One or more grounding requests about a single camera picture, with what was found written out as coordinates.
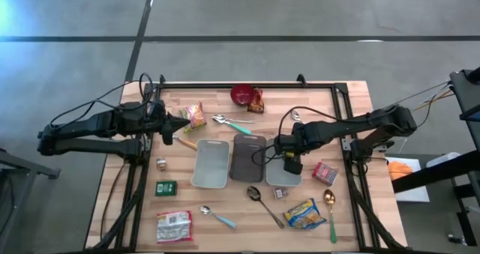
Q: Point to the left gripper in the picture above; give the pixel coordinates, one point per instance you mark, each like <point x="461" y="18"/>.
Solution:
<point x="159" y="119"/>

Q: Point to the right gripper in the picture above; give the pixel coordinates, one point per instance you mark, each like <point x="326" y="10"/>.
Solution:
<point x="287" y="143"/>

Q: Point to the lime chili ramen packet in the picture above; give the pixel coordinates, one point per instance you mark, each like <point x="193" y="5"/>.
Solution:
<point x="195" y="116"/>

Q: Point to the red box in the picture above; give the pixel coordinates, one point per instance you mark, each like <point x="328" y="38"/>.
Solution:
<point x="324" y="174"/>

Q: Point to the orange-red foil snack packet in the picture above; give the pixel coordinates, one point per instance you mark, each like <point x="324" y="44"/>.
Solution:
<point x="256" y="104"/>

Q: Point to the dark green box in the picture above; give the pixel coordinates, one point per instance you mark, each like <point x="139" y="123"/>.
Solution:
<point x="165" y="188"/>

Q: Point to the yellow and blue ramen packet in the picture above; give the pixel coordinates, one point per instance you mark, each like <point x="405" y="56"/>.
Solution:
<point x="304" y="214"/>

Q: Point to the red Maruchan ramen packet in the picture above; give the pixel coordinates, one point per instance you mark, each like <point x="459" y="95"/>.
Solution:
<point x="174" y="227"/>

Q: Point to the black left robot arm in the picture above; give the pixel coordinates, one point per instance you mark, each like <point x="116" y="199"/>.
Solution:
<point x="93" y="121"/>

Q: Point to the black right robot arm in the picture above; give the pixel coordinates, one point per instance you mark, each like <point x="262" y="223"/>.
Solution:
<point x="337" y="128"/>

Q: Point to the light grey plastic bin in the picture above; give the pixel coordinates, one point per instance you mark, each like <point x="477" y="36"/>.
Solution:
<point x="277" y="177"/>
<point x="210" y="164"/>

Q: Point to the plain silver spoon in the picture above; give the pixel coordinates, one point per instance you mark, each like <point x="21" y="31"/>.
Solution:
<point x="219" y="116"/>

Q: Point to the dark grey plastic bin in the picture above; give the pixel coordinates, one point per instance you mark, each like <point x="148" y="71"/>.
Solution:
<point x="245" y="160"/>

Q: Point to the dark metal spoon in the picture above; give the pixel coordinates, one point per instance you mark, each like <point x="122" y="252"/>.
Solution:
<point x="254" y="193"/>

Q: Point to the red bowl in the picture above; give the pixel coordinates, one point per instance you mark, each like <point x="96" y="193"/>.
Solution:
<point x="242" y="94"/>

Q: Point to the orange object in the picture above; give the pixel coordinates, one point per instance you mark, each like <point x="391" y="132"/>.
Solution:
<point x="399" y="170"/>

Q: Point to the white sheet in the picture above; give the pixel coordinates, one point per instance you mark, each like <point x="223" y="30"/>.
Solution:
<point x="412" y="194"/>

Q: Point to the white container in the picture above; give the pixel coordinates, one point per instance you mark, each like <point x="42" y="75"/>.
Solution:
<point x="442" y="159"/>

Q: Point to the grey metal table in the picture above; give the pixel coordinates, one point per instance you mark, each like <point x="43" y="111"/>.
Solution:
<point x="22" y="164"/>

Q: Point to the black equipment stand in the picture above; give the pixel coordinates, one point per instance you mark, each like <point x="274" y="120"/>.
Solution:
<point x="467" y="93"/>

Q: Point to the small black device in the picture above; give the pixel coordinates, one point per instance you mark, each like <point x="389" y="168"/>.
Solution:
<point x="455" y="239"/>

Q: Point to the silver metal frame bracket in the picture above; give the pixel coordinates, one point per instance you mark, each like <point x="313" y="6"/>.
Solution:
<point x="347" y="145"/>
<point x="147" y="144"/>

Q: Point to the black aluminium rig frame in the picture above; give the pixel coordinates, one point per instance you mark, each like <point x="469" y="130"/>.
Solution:
<point x="243" y="85"/>

